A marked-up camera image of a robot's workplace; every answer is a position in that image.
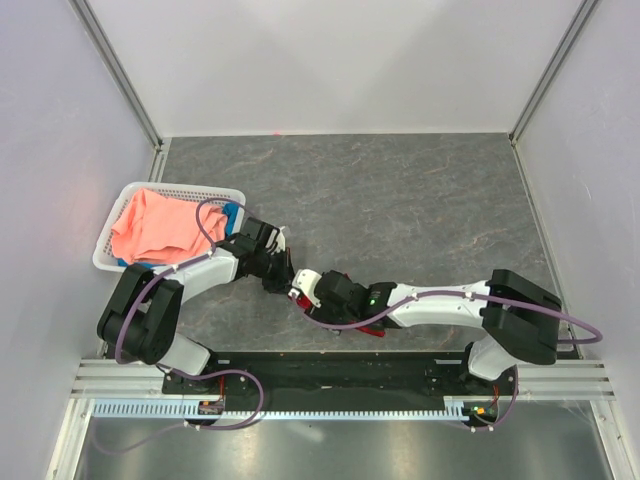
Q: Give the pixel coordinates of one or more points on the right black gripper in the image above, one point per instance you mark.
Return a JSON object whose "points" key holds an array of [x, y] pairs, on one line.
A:
{"points": [[323, 314]]}

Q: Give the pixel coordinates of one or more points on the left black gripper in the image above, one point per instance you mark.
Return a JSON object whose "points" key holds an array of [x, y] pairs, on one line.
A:
{"points": [[283, 281]]}

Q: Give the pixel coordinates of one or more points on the red cloth napkin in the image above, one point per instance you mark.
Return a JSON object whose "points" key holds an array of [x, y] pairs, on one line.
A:
{"points": [[323, 316]]}

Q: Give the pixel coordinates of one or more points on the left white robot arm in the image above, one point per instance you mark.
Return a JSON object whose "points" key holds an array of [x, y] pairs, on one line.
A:
{"points": [[140, 320]]}

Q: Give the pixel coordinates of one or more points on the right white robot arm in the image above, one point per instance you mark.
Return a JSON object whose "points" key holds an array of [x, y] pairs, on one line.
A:
{"points": [[515, 315]]}

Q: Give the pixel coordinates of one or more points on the blue cloth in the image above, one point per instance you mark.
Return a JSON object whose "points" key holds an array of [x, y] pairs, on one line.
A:
{"points": [[232, 212]]}

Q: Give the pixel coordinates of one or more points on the white plastic basket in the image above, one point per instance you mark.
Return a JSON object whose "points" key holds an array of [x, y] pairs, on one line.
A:
{"points": [[157, 224]]}

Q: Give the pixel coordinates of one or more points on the pink cloth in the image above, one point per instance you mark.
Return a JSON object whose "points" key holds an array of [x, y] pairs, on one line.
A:
{"points": [[150, 225]]}

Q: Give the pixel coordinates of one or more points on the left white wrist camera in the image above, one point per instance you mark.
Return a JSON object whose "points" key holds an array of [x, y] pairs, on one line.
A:
{"points": [[278, 242]]}

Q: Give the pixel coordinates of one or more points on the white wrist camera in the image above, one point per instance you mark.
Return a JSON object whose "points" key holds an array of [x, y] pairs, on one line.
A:
{"points": [[278, 242], [306, 285]]}

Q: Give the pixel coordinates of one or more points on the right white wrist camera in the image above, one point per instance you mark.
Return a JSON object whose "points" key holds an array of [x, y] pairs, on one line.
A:
{"points": [[306, 285]]}

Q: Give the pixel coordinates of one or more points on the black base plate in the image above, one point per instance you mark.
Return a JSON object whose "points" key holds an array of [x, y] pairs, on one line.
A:
{"points": [[341, 379]]}

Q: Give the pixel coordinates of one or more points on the slotted cable duct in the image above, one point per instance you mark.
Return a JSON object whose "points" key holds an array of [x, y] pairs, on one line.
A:
{"points": [[196, 409]]}

